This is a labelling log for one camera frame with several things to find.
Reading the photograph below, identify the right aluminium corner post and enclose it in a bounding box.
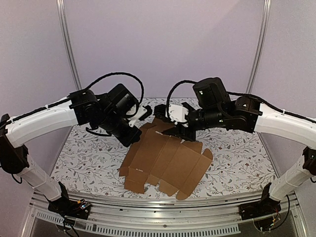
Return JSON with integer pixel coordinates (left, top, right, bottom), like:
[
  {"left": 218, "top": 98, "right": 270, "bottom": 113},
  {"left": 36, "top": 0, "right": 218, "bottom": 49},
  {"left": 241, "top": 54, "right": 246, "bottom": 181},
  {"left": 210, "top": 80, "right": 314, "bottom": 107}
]
[{"left": 246, "top": 0, "right": 272, "bottom": 94}]

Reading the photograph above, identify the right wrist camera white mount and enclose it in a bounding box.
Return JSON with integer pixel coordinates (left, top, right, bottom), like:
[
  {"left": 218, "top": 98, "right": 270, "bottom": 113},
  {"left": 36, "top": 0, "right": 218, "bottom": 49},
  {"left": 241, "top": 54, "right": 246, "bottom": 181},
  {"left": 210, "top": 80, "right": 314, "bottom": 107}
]
[{"left": 154, "top": 104, "right": 189, "bottom": 127}]

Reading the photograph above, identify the aluminium front rail frame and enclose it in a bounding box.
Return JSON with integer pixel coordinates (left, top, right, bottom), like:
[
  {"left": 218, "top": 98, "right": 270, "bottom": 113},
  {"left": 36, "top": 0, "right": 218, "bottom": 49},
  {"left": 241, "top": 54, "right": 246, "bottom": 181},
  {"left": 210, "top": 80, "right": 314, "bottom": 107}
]
[{"left": 21, "top": 190, "right": 303, "bottom": 237}]

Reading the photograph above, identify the left aluminium corner post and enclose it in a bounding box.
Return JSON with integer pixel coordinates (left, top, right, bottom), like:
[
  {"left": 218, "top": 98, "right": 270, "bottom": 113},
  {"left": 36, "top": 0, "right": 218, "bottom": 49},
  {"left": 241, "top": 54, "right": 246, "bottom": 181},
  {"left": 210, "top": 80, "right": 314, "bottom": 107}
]
[{"left": 56, "top": 0, "right": 82, "bottom": 90}]

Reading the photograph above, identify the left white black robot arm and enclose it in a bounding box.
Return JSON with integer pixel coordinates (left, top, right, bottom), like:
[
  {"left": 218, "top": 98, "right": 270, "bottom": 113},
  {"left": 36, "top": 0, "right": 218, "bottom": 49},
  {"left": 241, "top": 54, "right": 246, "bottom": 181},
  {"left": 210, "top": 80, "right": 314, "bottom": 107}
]
[{"left": 0, "top": 83, "right": 147, "bottom": 214}]

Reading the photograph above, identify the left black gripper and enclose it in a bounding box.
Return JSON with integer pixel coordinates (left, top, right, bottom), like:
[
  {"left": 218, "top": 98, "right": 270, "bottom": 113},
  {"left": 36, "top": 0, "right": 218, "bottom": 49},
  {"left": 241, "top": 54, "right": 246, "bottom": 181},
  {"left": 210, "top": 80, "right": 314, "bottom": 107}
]
[{"left": 98, "top": 111, "right": 143, "bottom": 148}]

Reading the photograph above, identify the brown cardboard box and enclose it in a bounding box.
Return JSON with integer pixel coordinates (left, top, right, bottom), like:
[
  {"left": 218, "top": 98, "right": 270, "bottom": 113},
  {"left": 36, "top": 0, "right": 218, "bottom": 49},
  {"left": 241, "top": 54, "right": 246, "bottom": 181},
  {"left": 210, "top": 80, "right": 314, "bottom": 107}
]
[{"left": 119, "top": 118, "right": 213, "bottom": 200}]

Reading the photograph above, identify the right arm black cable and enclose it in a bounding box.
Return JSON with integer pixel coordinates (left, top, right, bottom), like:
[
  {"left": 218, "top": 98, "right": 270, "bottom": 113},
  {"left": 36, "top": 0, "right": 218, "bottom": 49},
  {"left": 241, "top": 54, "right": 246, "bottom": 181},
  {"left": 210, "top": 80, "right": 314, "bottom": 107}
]
[{"left": 166, "top": 79, "right": 316, "bottom": 124}]

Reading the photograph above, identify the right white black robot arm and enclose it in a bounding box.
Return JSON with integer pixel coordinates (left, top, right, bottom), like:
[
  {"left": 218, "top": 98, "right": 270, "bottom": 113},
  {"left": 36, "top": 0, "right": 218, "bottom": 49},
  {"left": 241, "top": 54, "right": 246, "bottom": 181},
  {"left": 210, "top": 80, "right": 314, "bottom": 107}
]
[{"left": 162, "top": 78, "right": 316, "bottom": 215}]

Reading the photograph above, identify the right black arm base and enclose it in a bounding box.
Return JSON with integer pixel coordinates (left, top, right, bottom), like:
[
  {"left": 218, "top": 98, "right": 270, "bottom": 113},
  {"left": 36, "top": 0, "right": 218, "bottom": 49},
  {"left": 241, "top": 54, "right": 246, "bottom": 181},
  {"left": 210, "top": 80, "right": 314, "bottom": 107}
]
[{"left": 238, "top": 183, "right": 281, "bottom": 220}]

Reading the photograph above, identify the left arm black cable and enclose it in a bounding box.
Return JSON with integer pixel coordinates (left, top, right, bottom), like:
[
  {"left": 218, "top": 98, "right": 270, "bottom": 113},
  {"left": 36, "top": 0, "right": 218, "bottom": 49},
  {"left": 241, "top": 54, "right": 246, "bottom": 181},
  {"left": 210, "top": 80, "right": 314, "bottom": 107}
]
[{"left": 85, "top": 72, "right": 144, "bottom": 136}]

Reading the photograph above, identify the aluminium corner post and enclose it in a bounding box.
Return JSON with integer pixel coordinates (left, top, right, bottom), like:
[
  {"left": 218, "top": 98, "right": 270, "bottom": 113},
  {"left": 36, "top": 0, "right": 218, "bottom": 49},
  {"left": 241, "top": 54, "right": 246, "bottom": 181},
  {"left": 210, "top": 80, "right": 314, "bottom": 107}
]
[
  {"left": 56, "top": 0, "right": 82, "bottom": 90},
  {"left": 246, "top": 0, "right": 272, "bottom": 94}
]

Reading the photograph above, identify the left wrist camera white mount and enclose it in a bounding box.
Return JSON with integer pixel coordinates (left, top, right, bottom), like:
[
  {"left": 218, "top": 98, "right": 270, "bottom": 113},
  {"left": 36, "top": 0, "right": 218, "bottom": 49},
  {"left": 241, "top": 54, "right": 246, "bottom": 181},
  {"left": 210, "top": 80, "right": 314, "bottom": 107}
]
[{"left": 126, "top": 105, "right": 153, "bottom": 127}]

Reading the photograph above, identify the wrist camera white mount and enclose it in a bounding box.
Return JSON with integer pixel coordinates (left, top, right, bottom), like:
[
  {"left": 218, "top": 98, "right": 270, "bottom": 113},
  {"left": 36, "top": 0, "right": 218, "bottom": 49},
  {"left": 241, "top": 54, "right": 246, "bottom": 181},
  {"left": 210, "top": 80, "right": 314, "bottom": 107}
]
[
  {"left": 154, "top": 104, "right": 189, "bottom": 127},
  {"left": 126, "top": 105, "right": 153, "bottom": 127}
]

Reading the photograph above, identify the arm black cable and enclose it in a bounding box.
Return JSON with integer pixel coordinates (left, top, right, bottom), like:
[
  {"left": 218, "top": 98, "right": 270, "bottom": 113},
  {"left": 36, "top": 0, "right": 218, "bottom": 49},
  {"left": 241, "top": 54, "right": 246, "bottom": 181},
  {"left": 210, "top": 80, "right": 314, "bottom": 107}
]
[
  {"left": 166, "top": 79, "right": 316, "bottom": 124},
  {"left": 85, "top": 72, "right": 144, "bottom": 136}
]

